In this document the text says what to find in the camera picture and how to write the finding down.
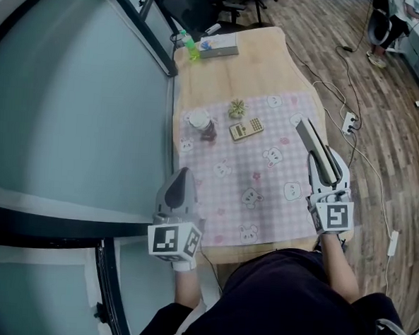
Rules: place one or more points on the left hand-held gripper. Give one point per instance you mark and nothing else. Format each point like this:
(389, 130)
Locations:
(166, 240)

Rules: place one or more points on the green drink bottle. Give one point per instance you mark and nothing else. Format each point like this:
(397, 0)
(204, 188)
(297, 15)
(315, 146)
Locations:
(192, 49)

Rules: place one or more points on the beige calculator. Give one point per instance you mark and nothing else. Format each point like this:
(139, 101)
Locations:
(245, 130)

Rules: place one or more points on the glass jar with white lid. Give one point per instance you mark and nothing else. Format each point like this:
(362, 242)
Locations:
(200, 122)

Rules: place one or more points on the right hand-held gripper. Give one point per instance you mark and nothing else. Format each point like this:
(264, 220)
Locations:
(335, 215)

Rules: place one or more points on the person's left forearm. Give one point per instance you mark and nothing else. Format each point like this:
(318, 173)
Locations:
(187, 289)

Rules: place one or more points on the black mesh office chair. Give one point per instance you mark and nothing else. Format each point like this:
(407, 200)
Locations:
(191, 6)

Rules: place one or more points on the small white black device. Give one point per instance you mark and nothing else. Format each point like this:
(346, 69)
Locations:
(212, 29)

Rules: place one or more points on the small potted plant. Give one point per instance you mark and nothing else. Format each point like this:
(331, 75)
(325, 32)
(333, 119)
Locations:
(238, 109)

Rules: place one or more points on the black window frame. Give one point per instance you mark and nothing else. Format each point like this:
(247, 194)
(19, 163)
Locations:
(50, 224)

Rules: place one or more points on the white power strip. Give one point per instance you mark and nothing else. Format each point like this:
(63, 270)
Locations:
(349, 123)

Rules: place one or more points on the person's right forearm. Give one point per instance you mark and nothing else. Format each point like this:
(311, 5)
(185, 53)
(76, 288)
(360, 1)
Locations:
(336, 263)

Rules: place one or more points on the person's black clothing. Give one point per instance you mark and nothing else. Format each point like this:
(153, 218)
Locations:
(279, 302)

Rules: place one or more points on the white wristband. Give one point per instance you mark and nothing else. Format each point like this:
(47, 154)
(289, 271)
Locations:
(185, 266)

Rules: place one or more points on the white power adapter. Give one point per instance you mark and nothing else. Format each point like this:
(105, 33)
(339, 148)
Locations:
(392, 242)

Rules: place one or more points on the grey tissue box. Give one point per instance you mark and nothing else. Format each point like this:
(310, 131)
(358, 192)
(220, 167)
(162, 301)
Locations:
(220, 45)

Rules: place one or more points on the pink checked bear tablecloth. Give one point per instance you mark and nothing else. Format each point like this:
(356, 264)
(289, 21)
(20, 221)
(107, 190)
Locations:
(237, 179)

